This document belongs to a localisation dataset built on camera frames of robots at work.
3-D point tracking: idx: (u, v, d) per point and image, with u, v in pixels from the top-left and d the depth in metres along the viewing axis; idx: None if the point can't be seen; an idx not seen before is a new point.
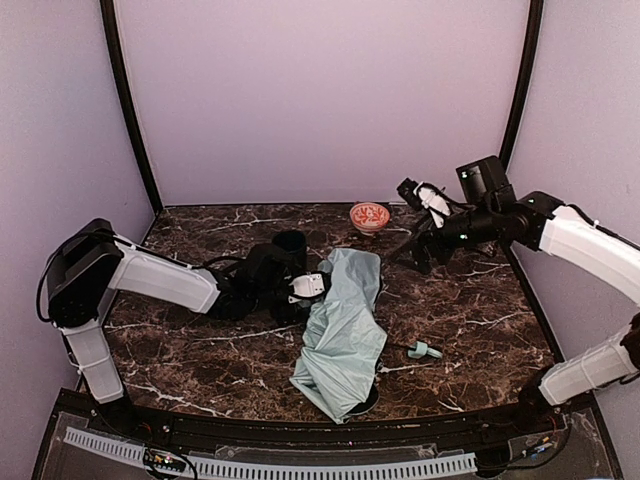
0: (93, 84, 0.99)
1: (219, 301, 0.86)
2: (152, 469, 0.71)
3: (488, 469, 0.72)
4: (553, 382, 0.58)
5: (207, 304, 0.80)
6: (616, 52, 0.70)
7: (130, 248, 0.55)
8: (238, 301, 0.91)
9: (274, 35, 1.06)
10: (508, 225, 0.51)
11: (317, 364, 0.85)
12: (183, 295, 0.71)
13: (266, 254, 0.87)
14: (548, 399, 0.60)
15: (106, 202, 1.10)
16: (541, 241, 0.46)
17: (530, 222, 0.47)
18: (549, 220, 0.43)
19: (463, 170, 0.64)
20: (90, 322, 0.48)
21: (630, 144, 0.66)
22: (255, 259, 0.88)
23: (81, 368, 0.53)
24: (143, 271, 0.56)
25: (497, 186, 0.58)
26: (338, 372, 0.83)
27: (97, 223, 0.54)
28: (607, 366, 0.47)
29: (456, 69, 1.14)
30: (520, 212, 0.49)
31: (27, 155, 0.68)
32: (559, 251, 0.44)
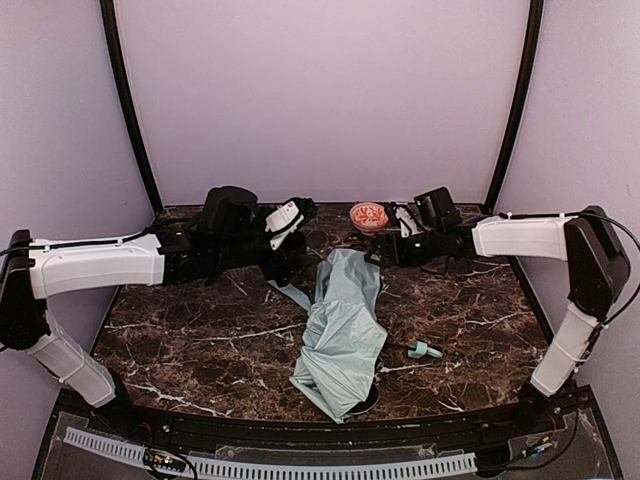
0: (93, 84, 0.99)
1: (170, 263, 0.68)
2: (152, 469, 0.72)
3: (488, 470, 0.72)
4: (543, 370, 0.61)
5: (158, 275, 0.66)
6: (615, 52, 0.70)
7: (42, 251, 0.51)
8: (201, 259, 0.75)
9: (274, 35, 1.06)
10: (448, 243, 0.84)
11: (317, 364, 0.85)
12: (130, 274, 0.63)
13: (224, 197, 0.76)
14: (543, 390, 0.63)
15: (106, 202, 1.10)
16: (478, 247, 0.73)
17: (463, 239, 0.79)
18: (475, 229, 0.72)
19: (418, 200, 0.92)
20: (45, 337, 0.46)
21: (630, 144, 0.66)
22: (211, 207, 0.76)
23: (62, 378, 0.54)
24: (63, 270, 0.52)
25: (443, 211, 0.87)
26: (338, 372, 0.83)
27: (18, 236, 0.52)
28: (573, 335, 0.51)
29: (456, 68, 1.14)
30: (457, 235, 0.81)
31: (27, 155, 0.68)
32: (496, 246, 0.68)
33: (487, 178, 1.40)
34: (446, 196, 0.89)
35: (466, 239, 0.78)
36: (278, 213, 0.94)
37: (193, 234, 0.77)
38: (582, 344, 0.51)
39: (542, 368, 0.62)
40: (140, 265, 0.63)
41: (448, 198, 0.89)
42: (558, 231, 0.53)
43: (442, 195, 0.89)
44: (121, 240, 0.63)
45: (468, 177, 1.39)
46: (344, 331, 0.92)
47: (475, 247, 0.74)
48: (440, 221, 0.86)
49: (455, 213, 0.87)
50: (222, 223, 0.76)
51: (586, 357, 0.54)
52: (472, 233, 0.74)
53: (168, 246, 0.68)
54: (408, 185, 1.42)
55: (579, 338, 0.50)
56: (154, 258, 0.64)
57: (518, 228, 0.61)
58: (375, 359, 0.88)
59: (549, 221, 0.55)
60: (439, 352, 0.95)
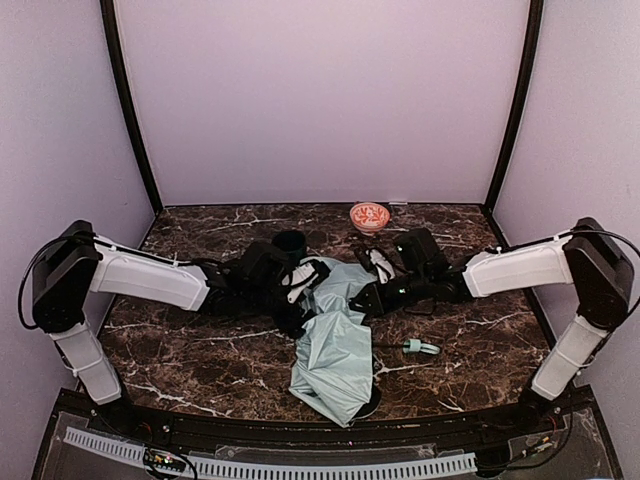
0: (93, 85, 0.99)
1: (208, 297, 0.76)
2: (152, 469, 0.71)
3: (489, 469, 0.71)
4: (541, 379, 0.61)
5: (197, 301, 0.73)
6: (616, 53, 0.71)
7: (109, 250, 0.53)
8: (230, 298, 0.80)
9: (274, 35, 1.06)
10: (439, 290, 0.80)
11: (317, 375, 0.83)
12: (174, 292, 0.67)
13: (264, 251, 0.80)
14: (546, 396, 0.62)
15: (106, 203, 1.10)
16: (472, 288, 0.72)
17: (455, 286, 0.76)
18: (466, 271, 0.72)
19: (397, 243, 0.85)
20: (78, 326, 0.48)
21: (629, 144, 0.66)
22: (250, 258, 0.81)
23: (75, 371, 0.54)
24: (124, 273, 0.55)
25: (429, 255, 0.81)
26: (338, 379, 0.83)
27: (76, 225, 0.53)
28: (581, 344, 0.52)
29: (456, 69, 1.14)
30: (447, 281, 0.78)
31: (27, 155, 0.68)
32: (490, 282, 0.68)
33: (487, 178, 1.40)
34: (429, 238, 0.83)
35: (459, 284, 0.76)
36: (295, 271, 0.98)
37: (225, 276, 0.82)
38: (589, 350, 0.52)
39: (539, 377, 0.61)
40: (185, 288, 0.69)
41: (431, 239, 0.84)
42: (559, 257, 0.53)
43: (426, 238, 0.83)
44: (175, 263, 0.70)
45: (468, 177, 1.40)
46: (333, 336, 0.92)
47: (469, 289, 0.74)
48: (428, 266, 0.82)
49: (441, 254, 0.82)
50: (260, 273, 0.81)
51: (589, 363, 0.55)
52: (463, 276, 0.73)
53: (212, 282, 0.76)
54: (408, 185, 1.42)
55: (589, 346, 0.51)
56: (201, 285, 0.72)
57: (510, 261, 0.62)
58: (370, 356, 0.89)
59: (544, 248, 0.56)
60: (439, 352, 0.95)
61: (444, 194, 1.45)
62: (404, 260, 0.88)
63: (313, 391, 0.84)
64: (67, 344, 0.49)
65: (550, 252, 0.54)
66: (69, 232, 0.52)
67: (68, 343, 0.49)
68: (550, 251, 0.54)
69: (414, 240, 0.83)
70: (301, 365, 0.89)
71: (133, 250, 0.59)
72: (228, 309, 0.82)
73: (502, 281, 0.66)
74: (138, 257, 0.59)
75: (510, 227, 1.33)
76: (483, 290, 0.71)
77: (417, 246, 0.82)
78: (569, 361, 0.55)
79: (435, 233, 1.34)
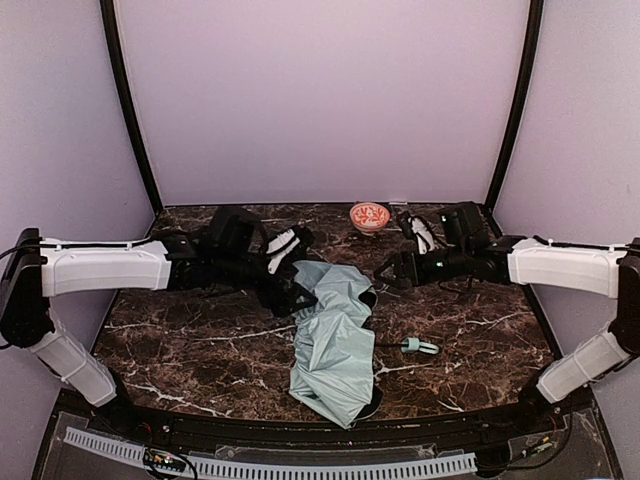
0: (93, 84, 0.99)
1: (173, 272, 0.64)
2: (152, 469, 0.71)
3: (489, 470, 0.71)
4: (548, 380, 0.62)
5: (165, 280, 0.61)
6: (616, 53, 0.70)
7: (54, 251, 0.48)
8: (196, 269, 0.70)
9: (273, 34, 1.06)
10: (478, 265, 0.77)
11: (318, 377, 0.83)
12: (135, 279, 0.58)
13: (233, 215, 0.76)
14: (548, 397, 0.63)
15: (106, 203, 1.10)
16: (512, 273, 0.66)
17: (496, 264, 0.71)
18: (511, 254, 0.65)
19: (443, 214, 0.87)
20: (50, 335, 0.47)
21: (630, 143, 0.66)
22: (219, 223, 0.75)
23: (63, 376, 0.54)
24: (72, 271, 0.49)
25: (471, 228, 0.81)
26: (338, 380, 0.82)
27: (26, 235, 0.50)
28: (599, 357, 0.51)
29: (456, 68, 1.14)
30: (488, 258, 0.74)
31: (27, 155, 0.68)
32: (533, 274, 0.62)
33: (487, 178, 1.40)
34: (474, 212, 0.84)
35: (500, 263, 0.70)
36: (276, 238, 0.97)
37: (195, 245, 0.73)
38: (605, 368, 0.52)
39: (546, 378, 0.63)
40: (148, 271, 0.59)
41: (476, 214, 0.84)
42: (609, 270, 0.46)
43: (471, 211, 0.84)
44: (131, 243, 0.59)
45: (468, 177, 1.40)
46: (333, 340, 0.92)
47: (509, 273, 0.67)
48: (469, 240, 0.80)
49: (484, 229, 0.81)
50: (232, 236, 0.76)
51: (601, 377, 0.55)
52: (507, 258, 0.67)
53: (176, 254, 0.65)
54: (408, 185, 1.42)
55: (608, 363, 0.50)
56: (163, 264, 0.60)
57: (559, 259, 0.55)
58: (370, 359, 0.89)
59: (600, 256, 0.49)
60: (439, 352, 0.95)
61: (444, 194, 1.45)
62: (446, 235, 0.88)
63: (312, 392, 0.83)
64: (48, 352, 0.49)
65: (602, 260, 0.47)
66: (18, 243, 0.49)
67: (48, 350, 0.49)
68: (602, 259, 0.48)
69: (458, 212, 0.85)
70: (301, 365, 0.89)
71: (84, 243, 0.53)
72: (206, 277, 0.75)
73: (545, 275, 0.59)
74: (86, 251, 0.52)
75: (510, 227, 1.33)
76: (521, 278, 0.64)
77: (461, 219, 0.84)
78: (581, 371, 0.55)
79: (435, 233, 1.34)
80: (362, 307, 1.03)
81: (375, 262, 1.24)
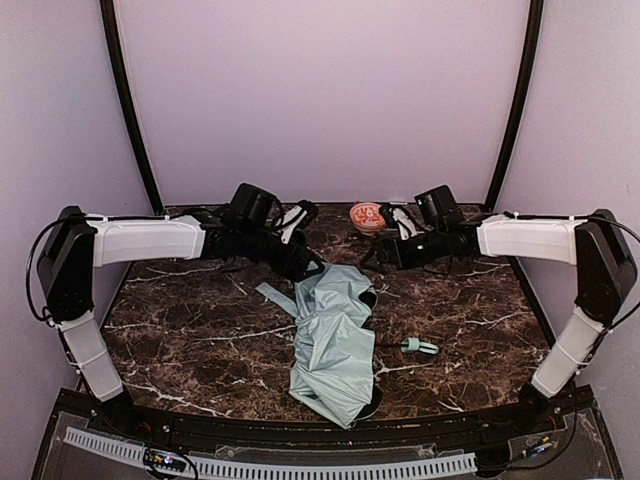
0: (93, 84, 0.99)
1: (206, 240, 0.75)
2: (152, 469, 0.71)
3: (488, 469, 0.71)
4: (542, 373, 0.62)
5: (198, 248, 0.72)
6: (616, 53, 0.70)
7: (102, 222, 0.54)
8: (228, 239, 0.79)
9: (274, 34, 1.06)
10: (452, 243, 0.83)
11: (318, 377, 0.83)
12: (172, 247, 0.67)
13: (254, 190, 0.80)
14: (544, 391, 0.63)
15: (106, 203, 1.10)
16: (482, 245, 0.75)
17: (466, 236, 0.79)
18: (480, 226, 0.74)
19: (417, 200, 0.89)
20: (88, 313, 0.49)
21: (630, 144, 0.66)
22: (241, 197, 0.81)
23: (80, 366, 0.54)
24: (122, 239, 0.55)
25: (445, 210, 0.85)
26: (338, 380, 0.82)
27: (67, 211, 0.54)
28: (578, 336, 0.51)
29: (456, 69, 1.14)
30: (460, 233, 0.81)
31: (27, 155, 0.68)
32: (501, 246, 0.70)
33: (486, 178, 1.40)
34: (448, 194, 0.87)
35: (470, 238, 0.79)
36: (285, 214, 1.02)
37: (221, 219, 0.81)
38: (586, 349, 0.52)
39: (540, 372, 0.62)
40: (182, 240, 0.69)
41: (451, 195, 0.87)
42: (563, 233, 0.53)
43: (445, 192, 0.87)
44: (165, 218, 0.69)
45: (468, 177, 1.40)
46: (333, 339, 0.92)
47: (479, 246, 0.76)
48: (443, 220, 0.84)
49: (457, 210, 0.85)
50: (253, 210, 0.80)
51: (589, 362, 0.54)
52: (475, 231, 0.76)
53: (208, 224, 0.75)
54: (408, 185, 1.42)
55: (585, 340, 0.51)
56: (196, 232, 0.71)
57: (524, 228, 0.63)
58: (370, 359, 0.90)
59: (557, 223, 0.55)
60: (439, 352, 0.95)
61: None
62: (423, 218, 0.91)
63: (312, 392, 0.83)
64: (74, 337, 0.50)
65: (557, 229, 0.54)
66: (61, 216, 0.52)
67: (76, 334, 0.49)
68: (557, 228, 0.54)
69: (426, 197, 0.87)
70: (301, 365, 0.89)
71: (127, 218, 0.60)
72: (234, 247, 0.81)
73: (513, 246, 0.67)
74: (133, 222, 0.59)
75: None
76: (490, 248, 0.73)
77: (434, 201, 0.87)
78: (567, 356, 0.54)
79: None
80: (362, 307, 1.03)
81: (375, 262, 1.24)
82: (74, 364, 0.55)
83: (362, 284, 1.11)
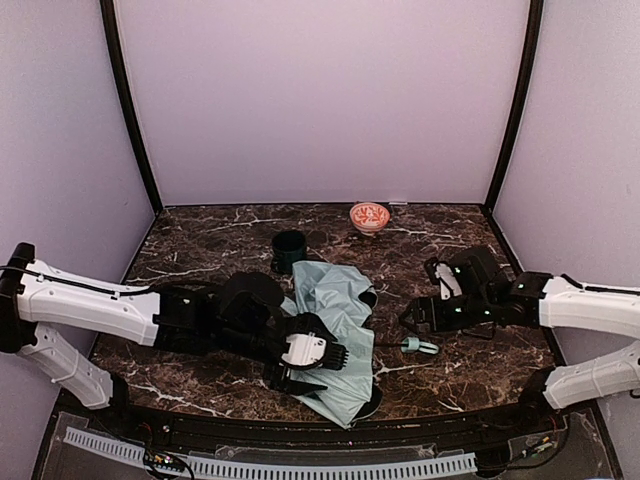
0: (92, 85, 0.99)
1: (162, 336, 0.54)
2: (152, 469, 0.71)
3: (488, 470, 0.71)
4: (557, 390, 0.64)
5: (150, 339, 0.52)
6: (616, 54, 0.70)
7: (34, 280, 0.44)
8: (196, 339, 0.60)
9: (273, 33, 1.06)
10: (505, 315, 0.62)
11: (316, 375, 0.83)
12: (116, 328, 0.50)
13: (239, 292, 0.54)
14: (552, 402, 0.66)
15: (106, 204, 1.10)
16: (541, 318, 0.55)
17: (524, 307, 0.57)
18: (543, 298, 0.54)
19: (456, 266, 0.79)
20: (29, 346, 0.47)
21: (630, 144, 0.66)
22: (226, 292, 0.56)
23: (55, 379, 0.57)
24: (47, 306, 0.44)
25: (489, 275, 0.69)
26: (337, 378, 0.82)
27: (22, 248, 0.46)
28: (619, 381, 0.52)
29: (456, 68, 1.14)
30: (514, 301, 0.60)
31: (28, 156, 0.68)
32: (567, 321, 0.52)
33: (486, 178, 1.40)
34: (487, 257, 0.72)
35: (529, 307, 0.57)
36: (302, 343, 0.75)
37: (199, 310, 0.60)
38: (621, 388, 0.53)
39: (554, 387, 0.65)
40: (131, 325, 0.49)
41: (491, 257, 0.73)
42: None
43: (484, 257, 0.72)
44: (117, 291, 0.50)
45: (468, 176, 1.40)
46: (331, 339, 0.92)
47: (537, 319, 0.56)
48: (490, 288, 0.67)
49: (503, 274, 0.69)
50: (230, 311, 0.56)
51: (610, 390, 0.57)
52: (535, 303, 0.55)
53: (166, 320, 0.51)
54: (408, 185, 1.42)
55: (627, 384, 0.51)
56: (146, 326, 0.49)
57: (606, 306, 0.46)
58: (370, 358, 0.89)
59: None
60: (439, 353, 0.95)
61: (444, 193, 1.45)
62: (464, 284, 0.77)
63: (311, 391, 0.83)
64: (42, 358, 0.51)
65: None
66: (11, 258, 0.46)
67: (40, 357, 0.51)
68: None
69: (472, 259, 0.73)
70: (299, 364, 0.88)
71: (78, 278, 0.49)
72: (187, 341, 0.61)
73: (580, 323, 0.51)
74: (76, 285, 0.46)
75: (510, 227, 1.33)
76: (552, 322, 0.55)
77: (475, 266, 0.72)
78: (595, 388, 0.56)
79: (435, 233, 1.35)
80: (360, 307, 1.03)
81: (375, 262, 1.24)
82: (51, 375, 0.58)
83: (361, 283, 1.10)
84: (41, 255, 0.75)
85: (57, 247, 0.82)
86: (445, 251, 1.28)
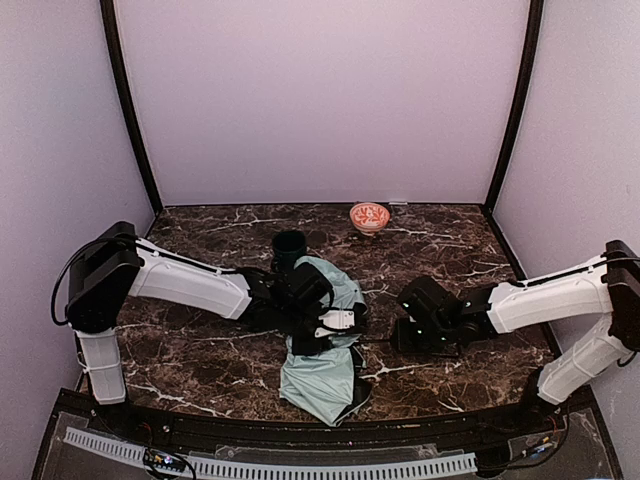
0: (93, 84, 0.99)
1: (251, 306, 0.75)
2: (152, 469, 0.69)
3: (489, 469, 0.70)
4: (550, 386, 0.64)
5: (237, 311, 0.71)
6: (617, 53, 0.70)
7: (152, 256, 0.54)
8: (270, 310, 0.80)
9: (273, 32, 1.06)
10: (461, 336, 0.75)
11: (300, 379, 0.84)
12: (211, 301, 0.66)
13: (314, 278, 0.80)
14: (552, 400, 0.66)
15: (106, 204, 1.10)
16: (499, 325, 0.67)
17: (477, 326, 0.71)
18: (491, 309, 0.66)
19: (404, 300, 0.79)
20: (109, 330, 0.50)
21: (630, 144, 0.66)
22: (298, 276, 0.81)
23: (88, 369, 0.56)
24: (166, 278, 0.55)
25: (438, 302, 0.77)
26: (319, 383, 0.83)
27: (119, 228, 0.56)
28: (601, 358, 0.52)
29: (455, 68, 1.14)
30: (467, 321, 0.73)
31: (27, 155, 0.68)
32: (522, 319, 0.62)
33: (486, 178, 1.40)
34: (432, 285, 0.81)
35: (481, 325, 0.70)
36: (335, 313, 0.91)
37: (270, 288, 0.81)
38: (604, 364, 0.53)
39: (549, 385, 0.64)
40: (227, 296, 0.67)
41: (435, 288, 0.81)
42: (597, 292, 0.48)
43: (429, 286, 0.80)
44: (218, 270, 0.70)
45: (468, 177, 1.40)
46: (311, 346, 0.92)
47: (496, 326, 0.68)
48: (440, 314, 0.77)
49: (449, 297, 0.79)
50: (305, 292, 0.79)
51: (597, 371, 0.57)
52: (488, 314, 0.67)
53: (255, 292, 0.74)
54: (408, 185, 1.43)
55: (607, 357, 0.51)
56: (242, 297, 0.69)
57: (540, 296, 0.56)
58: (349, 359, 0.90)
59: (577, 279, 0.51)
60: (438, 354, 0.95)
61: (444, 194, 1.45)
62: (413, 316, 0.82)
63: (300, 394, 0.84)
64: (91, 346, 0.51)
65: (584, 284, 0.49)
66: (113, 234, 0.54)
67: (90, 343, 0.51)
68: (585, 282, 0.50)
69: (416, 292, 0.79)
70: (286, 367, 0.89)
71: (175, 257, 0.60)
72: (268, 318, 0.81)
73: (532, 316, 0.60)
74: (184, 266, 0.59)
75: (509, 227, 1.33)
76: (511, 325, 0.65)
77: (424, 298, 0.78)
78: (585, 373, 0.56)
79: (435, 234, 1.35)
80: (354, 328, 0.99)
81: (375, 262, 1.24)
82: (86, 366, 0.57)
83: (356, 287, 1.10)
84: (41, 255, 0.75)
85: (57, 247, 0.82)
86: (445, 250, 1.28)
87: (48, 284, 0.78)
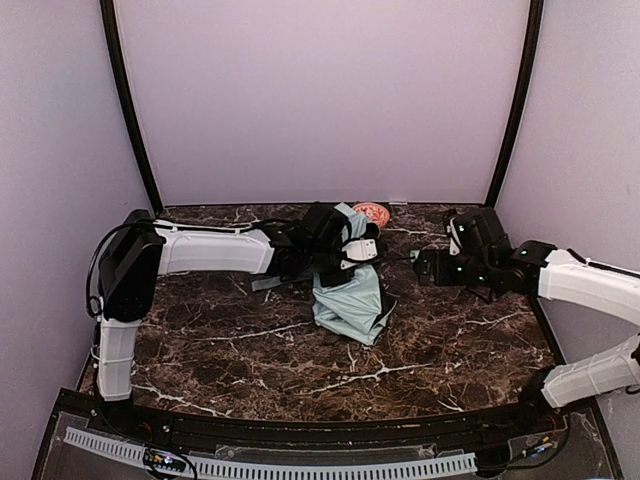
0: (92, 84, 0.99)
1: (275, 257, 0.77)
2: (152, 469, 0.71)
3: (489, 470, 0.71)
4: (556, 387, 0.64)
5: (265, 265, 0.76)
6: (617, 53, 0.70)
7: (171, 232, 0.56)
8: (297, 257, 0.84)
9: (274, 32, 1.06)
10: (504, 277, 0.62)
11: (334, 304, 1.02)
12: (240, 257, 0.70)
13: (327, 212, 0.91)
14: (552, 402, 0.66)
15: (106, 203, 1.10)
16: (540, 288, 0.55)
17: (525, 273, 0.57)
18: (544, 267, 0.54)
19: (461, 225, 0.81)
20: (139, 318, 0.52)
21: (631, 144, 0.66)
22: (314, 216, 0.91)
23: (102, 362, 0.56)
24: (190, 250, 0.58)
25: (492, 237, 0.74)
26: (351, 305, 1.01)
27: (136, 215, 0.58)
28: (613, 377, 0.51)
29: (456, 68, 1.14)
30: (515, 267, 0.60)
31: (26, 155, 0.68)
32: (563, 294, 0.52)
33: (487, 178, 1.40)
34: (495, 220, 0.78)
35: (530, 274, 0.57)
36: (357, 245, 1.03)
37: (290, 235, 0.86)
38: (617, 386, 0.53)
39: (554, 386, 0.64)
40: (250, 254, 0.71)
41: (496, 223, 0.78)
42: None
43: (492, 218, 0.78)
44: (237, 231, 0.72)
45: (468, 177, 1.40)
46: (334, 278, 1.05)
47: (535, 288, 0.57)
48: (492, 249, 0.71)
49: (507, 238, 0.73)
50: (323, 230, 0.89)
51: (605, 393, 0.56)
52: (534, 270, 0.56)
53: (278, 242, 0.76)
54: (408, 185, 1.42)
55: (620, 380, 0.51)
56: (267, 250, 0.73)
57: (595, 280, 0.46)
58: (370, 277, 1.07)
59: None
60: (438, 354, 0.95)
61: (444, 194, 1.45)
62: (466, 246, 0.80)
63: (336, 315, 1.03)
64: (112, 340, 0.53)
65: None
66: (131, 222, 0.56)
67: (114, 336, 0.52)
68: None
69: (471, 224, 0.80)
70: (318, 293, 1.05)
71: (193, 226, 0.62)
72: (298, 266, 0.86)
73: (577, 297, 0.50)
74: (203, 235, 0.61)
75: (510, 227, 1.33)
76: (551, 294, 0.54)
77: (479, 227, 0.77)
78: (591, 384, 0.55)
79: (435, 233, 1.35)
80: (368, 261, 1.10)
81: None
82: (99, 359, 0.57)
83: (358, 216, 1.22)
84: (41, 255, 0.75)
85: (56, 247, 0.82)
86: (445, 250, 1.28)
87: (47, 284, 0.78)
